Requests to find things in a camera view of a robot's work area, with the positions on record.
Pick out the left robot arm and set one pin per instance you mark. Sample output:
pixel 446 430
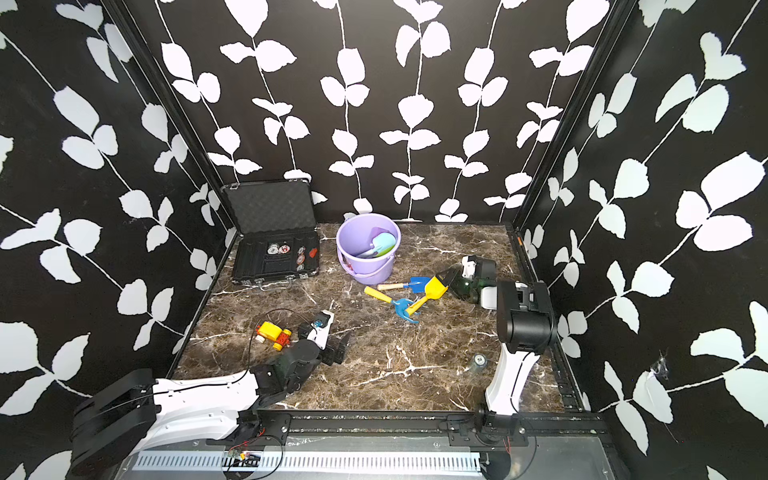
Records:
pixel 139 412

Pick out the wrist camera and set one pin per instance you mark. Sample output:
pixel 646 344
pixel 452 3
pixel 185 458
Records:
pixel 320 328
pixel 477 268

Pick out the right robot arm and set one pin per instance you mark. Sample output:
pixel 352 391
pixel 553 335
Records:
pixel 525 324

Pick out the purple scoop pink handle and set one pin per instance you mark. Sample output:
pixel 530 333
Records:
pixel 377 231

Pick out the blue rake yellow handle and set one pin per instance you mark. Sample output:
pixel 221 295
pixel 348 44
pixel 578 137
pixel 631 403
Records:
pixel 400 306

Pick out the white perforated strip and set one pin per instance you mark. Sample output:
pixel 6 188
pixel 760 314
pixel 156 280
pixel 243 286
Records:
pixel 409 463

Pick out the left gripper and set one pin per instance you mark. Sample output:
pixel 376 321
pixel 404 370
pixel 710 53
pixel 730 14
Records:
pixel 331 356

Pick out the yellow red toy car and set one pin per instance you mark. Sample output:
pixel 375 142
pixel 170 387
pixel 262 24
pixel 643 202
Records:
pixel 279 337

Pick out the purple plastic bucket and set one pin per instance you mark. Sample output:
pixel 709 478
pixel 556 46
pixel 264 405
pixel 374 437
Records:
pixel 353 237

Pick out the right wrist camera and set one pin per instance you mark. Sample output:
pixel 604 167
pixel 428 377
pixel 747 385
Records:
pixel 477 268

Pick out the black front rail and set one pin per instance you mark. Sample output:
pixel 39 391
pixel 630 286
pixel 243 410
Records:
pixel 478 431

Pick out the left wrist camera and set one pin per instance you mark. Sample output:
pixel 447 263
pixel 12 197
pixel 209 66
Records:
pixel 320 328

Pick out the green trowel yellow handle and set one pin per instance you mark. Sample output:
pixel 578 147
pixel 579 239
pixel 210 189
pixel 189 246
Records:
pixel 367 254

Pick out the blue metal trowel wooden handle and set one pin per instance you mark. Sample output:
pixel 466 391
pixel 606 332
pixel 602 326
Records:
pixel 415 284

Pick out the yellow plastic square shovel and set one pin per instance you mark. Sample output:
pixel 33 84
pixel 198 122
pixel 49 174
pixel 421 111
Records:
pixel 434 289

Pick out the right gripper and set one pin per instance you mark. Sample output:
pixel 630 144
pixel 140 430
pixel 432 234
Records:
pixel 453 278

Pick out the open black tool case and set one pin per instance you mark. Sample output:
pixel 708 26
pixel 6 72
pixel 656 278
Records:
pixel 279 241

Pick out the light blue plastic trowel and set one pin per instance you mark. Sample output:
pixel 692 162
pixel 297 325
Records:
pixel 383 243

